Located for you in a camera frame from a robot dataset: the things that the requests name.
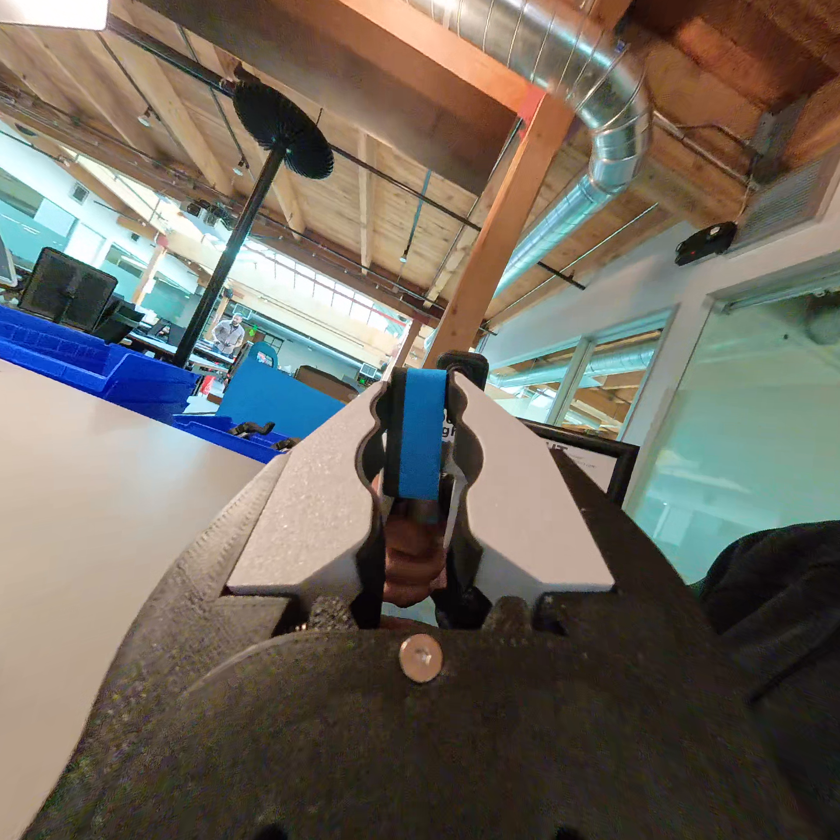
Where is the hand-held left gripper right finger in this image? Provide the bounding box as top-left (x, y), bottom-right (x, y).
top-left (446, 371), bottom-right (616, 605)

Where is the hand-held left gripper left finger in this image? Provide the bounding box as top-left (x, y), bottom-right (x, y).
top-left (225, 381), bottom-right (395, 601)

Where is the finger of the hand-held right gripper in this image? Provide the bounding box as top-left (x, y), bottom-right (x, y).
top-left (441, 459), bottom-right (472, 553)

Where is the blue black sponge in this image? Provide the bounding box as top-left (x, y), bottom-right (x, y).
top-left (382, 366), bottom-right (455, 502)

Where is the person's right forearm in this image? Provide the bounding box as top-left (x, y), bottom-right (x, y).
top-left (696, 521), bottom-right (840, 840)

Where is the person's right hand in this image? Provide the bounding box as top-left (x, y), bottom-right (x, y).
top-left (371, 476), bottom-right (452, 609)

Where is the black-framed marker sign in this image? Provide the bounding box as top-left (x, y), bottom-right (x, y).
top-left (518, 419), bottom-right (642, 511)

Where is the blue panel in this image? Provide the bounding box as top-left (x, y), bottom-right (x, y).
top-left (217, 341), bottom-right (360, 442)

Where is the black ceiling rod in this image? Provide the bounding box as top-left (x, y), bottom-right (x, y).
top-left (105, 13), bottom-right (589, 291)

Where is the black ceiling device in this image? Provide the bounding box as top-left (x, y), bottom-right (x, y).
top-left (675, 222), bottom-right (740, 268)

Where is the stack of blue bins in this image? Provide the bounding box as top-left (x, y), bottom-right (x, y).
top-left (0, 303), bottom-right (298, 465)

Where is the black disc-top floor stand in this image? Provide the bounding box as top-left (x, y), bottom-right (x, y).
top-left (172, 62), bottom-right (337, 370)

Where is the black monitor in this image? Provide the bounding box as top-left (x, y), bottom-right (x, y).
top-left (18, 248), bottom-right (120, 333)

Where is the bright white light panel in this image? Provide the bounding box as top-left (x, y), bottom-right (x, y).
top-left (0, 0), bottom-right (110, 32)

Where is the wooden post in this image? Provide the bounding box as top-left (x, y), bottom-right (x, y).
top-left (423, 92), bottom-right (580, 373)

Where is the bent silver air duct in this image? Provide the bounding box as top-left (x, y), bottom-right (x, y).
top-left (407, 0), bottom-right (655, 304)

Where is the grey wall vent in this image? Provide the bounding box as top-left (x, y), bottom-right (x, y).
top-left (727, 150), bottom-right (840, 255)

